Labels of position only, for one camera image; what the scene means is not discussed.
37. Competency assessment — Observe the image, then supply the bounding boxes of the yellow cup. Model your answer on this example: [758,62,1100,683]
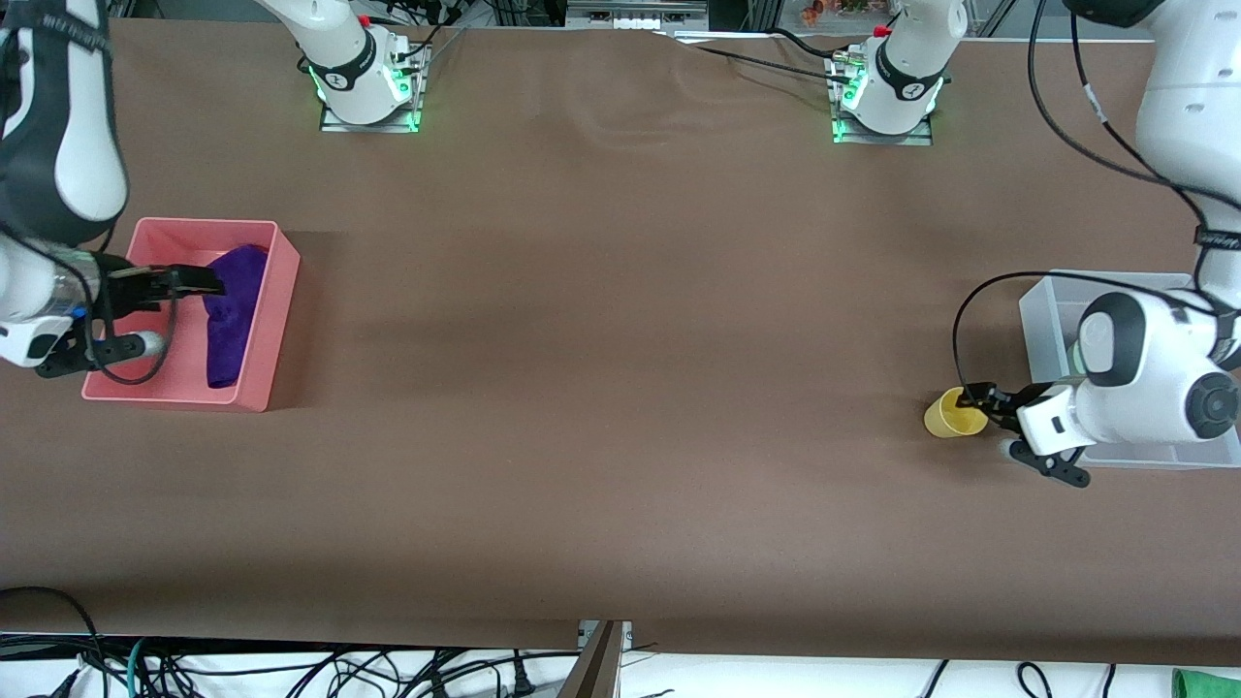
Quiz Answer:
[923,386,990,439]

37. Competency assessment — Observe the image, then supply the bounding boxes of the purple cloth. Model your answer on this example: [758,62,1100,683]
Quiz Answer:
[202,244,270,391]

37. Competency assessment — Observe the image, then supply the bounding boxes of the green cloth piece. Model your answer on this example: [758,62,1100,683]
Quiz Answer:
[1171,667,1241,698]

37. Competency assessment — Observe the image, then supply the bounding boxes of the pink plastic bin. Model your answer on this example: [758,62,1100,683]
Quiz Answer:
[80,217,302,414]

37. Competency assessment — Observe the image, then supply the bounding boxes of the clear plastic bin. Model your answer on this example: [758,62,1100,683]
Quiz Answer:
[1018,270,1241,471]

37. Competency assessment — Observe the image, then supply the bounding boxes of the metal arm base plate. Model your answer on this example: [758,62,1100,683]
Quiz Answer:
[318,44,430,135]
[827,53,938,147]

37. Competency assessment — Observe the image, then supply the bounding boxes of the black labelled arm cable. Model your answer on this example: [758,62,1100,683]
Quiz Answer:
[1066,10,1241,209]

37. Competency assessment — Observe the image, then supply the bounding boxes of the black base cable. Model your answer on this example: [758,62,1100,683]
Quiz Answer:
[679,41,846,86]
[766,27,852,65]

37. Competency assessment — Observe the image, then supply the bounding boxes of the aluminium frame rail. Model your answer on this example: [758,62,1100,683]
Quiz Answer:
[485,0,777,32]

